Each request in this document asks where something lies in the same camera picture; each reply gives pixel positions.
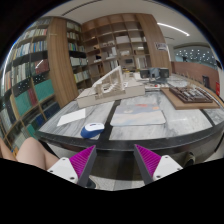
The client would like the grey building model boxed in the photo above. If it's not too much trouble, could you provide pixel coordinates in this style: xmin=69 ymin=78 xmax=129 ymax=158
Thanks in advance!
xmin=140 ymin=67 xmax=170 ymax=84

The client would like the wooden open display shelf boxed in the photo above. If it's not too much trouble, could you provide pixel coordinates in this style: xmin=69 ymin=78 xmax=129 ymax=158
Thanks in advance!
xmin=82 ymin=13 xmax=171 ymax=82

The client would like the white paper sheet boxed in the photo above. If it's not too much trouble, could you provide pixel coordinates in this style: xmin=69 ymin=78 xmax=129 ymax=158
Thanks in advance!
xmin=57 ymin=109 xmax=86 ymax=126

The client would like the grey printed mouse pad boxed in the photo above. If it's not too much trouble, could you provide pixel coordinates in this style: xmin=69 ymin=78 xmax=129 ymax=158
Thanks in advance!
xmin=110 ymin=104 xmax=166 ymax=127

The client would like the white architectural model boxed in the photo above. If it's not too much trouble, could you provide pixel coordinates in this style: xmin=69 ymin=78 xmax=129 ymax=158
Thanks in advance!
xmin=77 ymin=66 xmax=145 ymax=108

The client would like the wooden bookshelf with books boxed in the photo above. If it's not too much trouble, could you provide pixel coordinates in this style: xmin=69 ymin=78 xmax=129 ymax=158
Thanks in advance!
xmin=0 ymin=17 xmax=91 ymax=154

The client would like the white and blue computer mouse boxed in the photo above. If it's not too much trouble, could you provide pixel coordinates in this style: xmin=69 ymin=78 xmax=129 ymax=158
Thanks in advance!
xmin=81 ymin=123 xmax=105 ymax=138

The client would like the black shoe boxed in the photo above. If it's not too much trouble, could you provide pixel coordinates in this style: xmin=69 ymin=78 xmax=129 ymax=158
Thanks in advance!
xmin=183 ymin=152 xmax=195 ymax=168

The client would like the dark model on wooden board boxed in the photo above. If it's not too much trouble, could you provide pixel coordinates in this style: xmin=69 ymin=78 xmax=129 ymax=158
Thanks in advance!
xmin=161 ymin=87 xmax=219 ymax=110

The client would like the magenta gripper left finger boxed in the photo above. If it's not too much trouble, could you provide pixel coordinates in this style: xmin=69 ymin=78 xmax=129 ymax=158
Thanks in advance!
xmin=48 ymin=145 xmax=97 ymax=187

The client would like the person's bare knee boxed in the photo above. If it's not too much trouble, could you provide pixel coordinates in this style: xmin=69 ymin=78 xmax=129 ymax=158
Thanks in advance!
xmin=0 ymin=137 xmax=58 ymax=170

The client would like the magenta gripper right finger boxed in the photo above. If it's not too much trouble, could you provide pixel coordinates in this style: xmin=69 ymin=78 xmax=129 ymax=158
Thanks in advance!
xmin=134 ymin=144 xmax=182 ymax=185

